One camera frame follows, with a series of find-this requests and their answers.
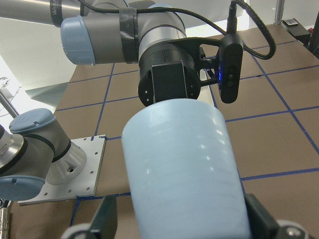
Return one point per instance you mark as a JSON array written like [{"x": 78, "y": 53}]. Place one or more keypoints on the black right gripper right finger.
[{"x": 262, "y": 224}]

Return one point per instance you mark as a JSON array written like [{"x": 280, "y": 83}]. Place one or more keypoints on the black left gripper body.
[{"x": 167, "y": 71}]

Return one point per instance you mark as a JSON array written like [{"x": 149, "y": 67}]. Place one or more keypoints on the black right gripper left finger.
[{"x": 105, "y": 220}]

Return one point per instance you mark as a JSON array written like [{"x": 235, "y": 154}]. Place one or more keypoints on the light blue plastic cup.
[{"x": 182, "y": 173}]

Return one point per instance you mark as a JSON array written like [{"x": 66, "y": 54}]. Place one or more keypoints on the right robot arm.
[{"x": 39, "y": 162}]

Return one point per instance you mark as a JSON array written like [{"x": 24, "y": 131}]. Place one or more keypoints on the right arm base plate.
[{"x": 75, "y": 174}]

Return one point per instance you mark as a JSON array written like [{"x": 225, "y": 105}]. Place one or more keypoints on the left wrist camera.
[{"x": 230, "y": 56}]

